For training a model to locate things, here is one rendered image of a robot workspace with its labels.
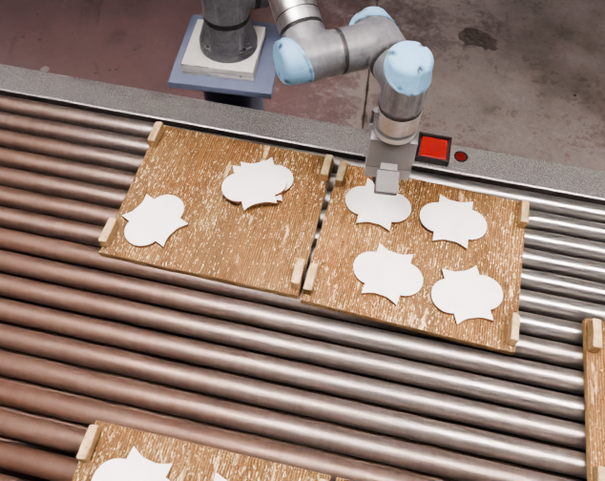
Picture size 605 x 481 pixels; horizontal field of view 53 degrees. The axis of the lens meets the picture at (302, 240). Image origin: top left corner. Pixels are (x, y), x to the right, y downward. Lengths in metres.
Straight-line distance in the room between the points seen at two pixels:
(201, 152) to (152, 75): 1.61
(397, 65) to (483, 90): 2.02
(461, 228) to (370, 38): 0.45
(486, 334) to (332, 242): 0.34
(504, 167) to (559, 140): 1.45
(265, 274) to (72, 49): 2.18
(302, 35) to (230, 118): 0.49
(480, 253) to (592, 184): 0.35
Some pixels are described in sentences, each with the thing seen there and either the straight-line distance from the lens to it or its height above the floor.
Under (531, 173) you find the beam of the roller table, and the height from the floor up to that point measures 0.92.
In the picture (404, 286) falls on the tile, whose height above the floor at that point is 0.95.
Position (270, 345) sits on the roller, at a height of 0.92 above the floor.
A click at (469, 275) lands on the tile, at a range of 1.23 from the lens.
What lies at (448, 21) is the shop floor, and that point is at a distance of 3.29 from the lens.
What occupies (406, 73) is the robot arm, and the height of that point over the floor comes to 1.34.
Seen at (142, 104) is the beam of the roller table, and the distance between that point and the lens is 1.53.
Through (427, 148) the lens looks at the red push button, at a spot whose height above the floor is 0.93.
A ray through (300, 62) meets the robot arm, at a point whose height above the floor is 1.31.
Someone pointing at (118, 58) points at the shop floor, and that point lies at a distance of 3.08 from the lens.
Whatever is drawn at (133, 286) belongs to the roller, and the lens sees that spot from 1.23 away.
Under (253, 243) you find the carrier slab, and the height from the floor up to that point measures 0.94.
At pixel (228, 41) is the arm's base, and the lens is 1.59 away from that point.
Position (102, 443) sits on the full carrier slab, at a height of 0.94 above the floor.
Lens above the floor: 1.98
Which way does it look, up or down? 58 degrees down
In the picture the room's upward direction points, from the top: 2 degrees clockwise
